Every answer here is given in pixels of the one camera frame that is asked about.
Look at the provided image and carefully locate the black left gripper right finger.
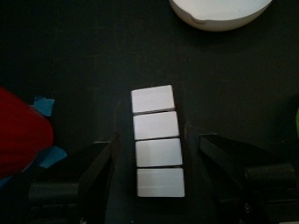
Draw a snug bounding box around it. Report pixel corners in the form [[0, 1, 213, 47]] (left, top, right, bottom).
[[198, 134, 299, 224]]

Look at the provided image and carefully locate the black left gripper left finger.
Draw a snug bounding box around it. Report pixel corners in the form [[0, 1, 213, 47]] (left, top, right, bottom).
[[23, 133, 122, 224]]

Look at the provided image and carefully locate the blue tape piece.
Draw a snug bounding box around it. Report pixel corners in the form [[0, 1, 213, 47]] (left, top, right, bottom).
[[31, 95, 56, 118], [36, 145, 70, 170]]

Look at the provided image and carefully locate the white square block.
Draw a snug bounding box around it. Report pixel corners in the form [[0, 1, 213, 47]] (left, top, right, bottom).
[[135, 137, 185, 168], [133, 110, 182, 141], [130, 84, 177, 115], [135, 167, 186, 198]]

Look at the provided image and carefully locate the red round toy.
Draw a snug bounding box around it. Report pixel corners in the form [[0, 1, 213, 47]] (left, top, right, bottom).
[[0, 87, 55, 179]]

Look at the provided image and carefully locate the white ceramic bowl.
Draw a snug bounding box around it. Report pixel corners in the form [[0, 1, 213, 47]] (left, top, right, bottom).
[[169, 0, 274, 32]]

